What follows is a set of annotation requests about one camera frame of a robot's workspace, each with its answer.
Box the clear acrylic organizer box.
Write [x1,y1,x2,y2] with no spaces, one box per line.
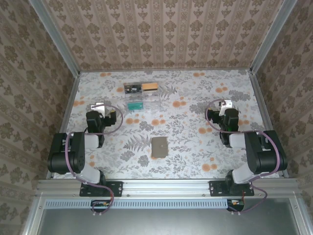
[123,80,162,113]

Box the grey folding card holder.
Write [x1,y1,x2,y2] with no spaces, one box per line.
[151,136,169,159]

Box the teal card with black stripe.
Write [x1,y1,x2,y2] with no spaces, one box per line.
[127,101,144,110]

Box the tan wooden block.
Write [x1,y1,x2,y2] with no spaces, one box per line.
[142,82,159,92]

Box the grey metal sheet panel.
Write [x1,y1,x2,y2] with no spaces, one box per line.
[36,208,301,235]

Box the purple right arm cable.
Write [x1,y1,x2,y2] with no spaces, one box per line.
[205,99,282,216]

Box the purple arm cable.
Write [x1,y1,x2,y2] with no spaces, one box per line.
[65,104,124,217]
[205,99,282,216]

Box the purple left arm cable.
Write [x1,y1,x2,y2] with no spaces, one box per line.
[65,104,124,217]

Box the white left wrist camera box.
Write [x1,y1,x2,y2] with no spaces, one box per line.
[89,102,106,116]

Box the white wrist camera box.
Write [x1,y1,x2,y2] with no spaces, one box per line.
[219,99,233,116]
[89,102,106,116]

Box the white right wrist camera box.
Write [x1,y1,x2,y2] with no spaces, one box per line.
[219,99,233,116]

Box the aluminium table side rail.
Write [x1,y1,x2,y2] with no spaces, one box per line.
[248,70,289,178]
[46,72,81,179]

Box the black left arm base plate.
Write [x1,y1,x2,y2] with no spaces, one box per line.
[79,180,123,197]

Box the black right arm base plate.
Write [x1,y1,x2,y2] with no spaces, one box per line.
[209,180,255,197]

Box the aluminium mounting rail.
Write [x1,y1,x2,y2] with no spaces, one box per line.
[36,178,299,198]

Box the black controller board with wires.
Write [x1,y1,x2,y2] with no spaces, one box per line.
[226,198,245,212]
[90,199,113,213]

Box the aluminium frame post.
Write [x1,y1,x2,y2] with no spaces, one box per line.
[250,0,298,74]
[28,0,81,76]

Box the grey slotted cable duct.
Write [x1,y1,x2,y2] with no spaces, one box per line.
[45,198,227,209]

